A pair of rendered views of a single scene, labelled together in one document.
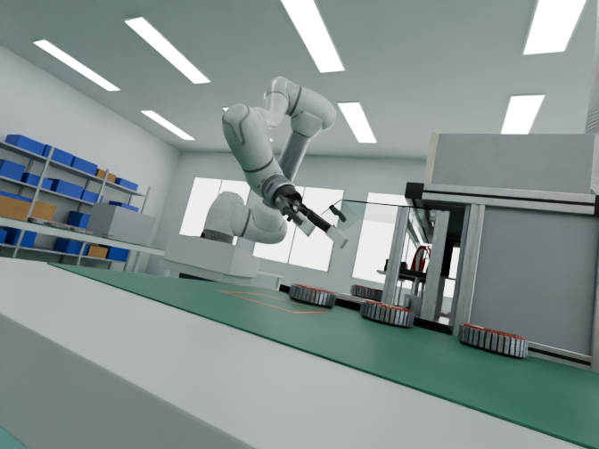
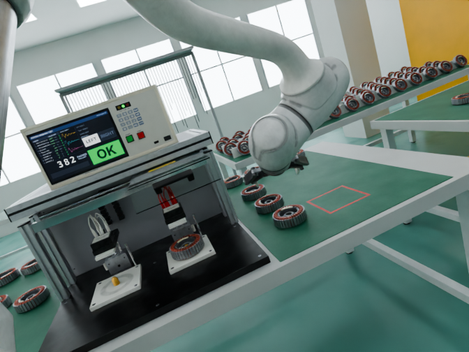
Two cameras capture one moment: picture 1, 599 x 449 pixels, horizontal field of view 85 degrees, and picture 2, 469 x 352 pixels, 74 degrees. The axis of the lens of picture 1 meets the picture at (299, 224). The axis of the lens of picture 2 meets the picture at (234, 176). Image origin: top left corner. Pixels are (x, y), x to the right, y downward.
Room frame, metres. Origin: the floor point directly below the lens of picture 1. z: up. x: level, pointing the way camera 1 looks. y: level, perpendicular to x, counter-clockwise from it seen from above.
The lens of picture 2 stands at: (1.50, 0.62, 1.22)
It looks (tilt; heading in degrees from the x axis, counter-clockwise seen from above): 14 degrees down; 232
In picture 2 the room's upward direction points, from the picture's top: 20 degrees counter-clockwise
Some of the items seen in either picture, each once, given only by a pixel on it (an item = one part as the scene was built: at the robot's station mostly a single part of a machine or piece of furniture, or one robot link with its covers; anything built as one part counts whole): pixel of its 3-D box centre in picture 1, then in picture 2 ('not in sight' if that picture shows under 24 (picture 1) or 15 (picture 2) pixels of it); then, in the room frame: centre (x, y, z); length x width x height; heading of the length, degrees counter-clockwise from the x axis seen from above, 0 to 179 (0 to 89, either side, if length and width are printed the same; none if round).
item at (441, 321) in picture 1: (377, 306); (156, 271); (1.18, -0.34, 0.76); 0.64 x 0.47 x 0.02; 153
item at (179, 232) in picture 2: (413, 304); (182, 232); (1.02, -0.40, 0.80); 0.08 x 0.05 x 0.06; 153
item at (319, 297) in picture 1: (312, 295); (289, 216); (0.79, -0.07, 0.77); 0.11 x 0.11 x 0.04
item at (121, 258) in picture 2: not in sight; (118, 260); (1.23, -0.51, 0.80); 0.08 x 0.05 x 0.06; 153
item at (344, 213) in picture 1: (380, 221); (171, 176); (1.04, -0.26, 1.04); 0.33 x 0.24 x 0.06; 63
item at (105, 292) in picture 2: not in sight; (117, 286); (1.30, -0.38, 0.78); 0.15 x 0.15 x 0.01; 63
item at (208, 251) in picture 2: (365, 300); (189, 253); (1.08, -0.27, 0.78); 0.15 x 0.15 x 0.01; 63
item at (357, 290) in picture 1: (367, 292); (186, 246); (1.08, -0.27, 0.80); 0.11 x 0.11 x 0.04
